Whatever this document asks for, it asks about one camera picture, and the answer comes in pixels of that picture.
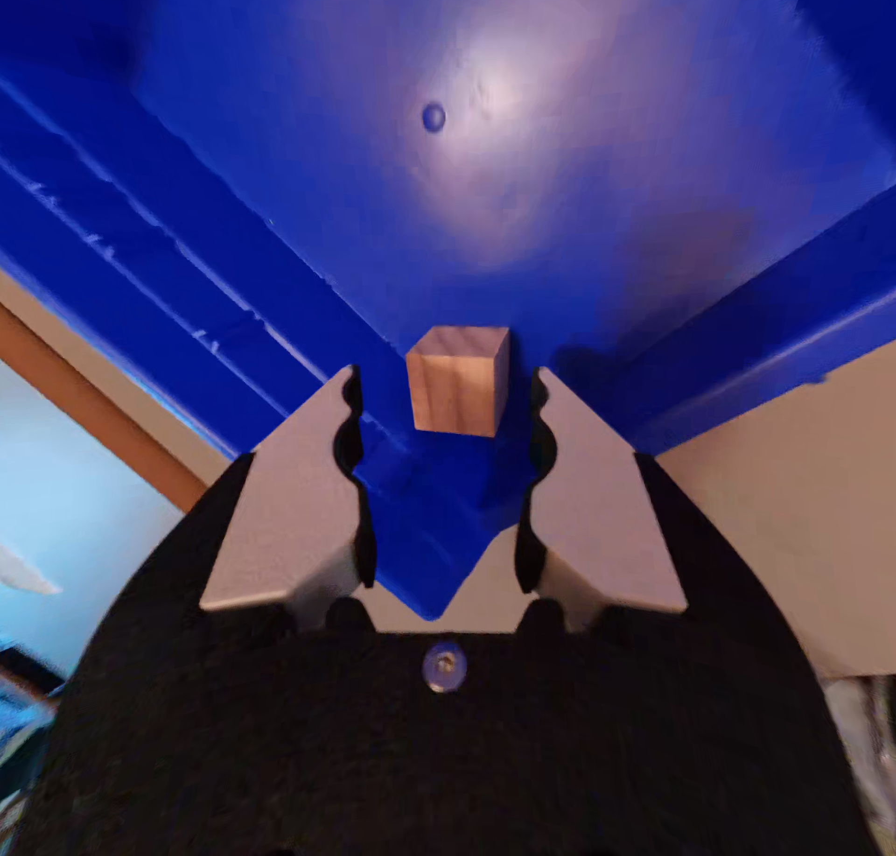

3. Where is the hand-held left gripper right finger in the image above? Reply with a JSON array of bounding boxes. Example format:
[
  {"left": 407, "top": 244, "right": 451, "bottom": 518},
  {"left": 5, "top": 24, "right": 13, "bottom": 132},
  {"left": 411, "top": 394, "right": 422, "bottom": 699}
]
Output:
[{"left": 514, "top": 366, "right": 690, "bottom": 633}]

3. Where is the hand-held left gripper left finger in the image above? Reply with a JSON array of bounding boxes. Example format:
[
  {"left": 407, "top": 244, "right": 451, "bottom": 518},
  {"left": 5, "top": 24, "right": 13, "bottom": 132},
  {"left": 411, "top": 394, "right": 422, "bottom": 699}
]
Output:
[{"left": 199, "top": 366, "right": 379, "bottom": 631}]

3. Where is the wooden cube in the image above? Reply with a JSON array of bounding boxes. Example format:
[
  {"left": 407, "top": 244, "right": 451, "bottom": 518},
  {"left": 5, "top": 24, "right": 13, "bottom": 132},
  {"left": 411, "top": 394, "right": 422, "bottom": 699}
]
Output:
[{"left": 406, "top": 325, "right": 511, "bottom": 438}]

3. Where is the blue plastic bin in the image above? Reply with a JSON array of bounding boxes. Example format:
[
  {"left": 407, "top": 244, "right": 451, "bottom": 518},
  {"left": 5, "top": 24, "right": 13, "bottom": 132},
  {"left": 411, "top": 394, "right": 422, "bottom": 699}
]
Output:
[{"left": 0, "top": 0, "right": 896, "bottom": 622}]

